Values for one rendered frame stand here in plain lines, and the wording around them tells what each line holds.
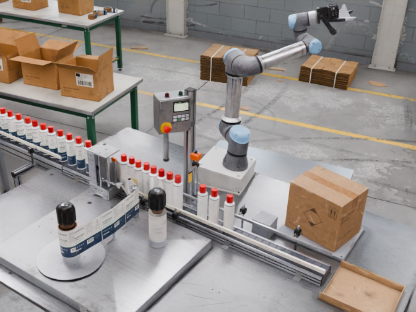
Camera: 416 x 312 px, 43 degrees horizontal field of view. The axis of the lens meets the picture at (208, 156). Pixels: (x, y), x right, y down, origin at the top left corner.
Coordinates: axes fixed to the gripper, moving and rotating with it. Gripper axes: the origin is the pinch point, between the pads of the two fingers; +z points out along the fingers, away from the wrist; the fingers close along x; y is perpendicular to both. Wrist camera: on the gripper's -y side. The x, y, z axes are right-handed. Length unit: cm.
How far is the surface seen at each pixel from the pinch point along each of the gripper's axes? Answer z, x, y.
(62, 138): -172, -31, -36
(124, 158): -130, -53, -43
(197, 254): -88, -101, -73
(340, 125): -1, 239, -180
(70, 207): -133, -115, -32
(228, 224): -74, -83, -71
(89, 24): -267, 289, -38
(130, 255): -117, -108, -66
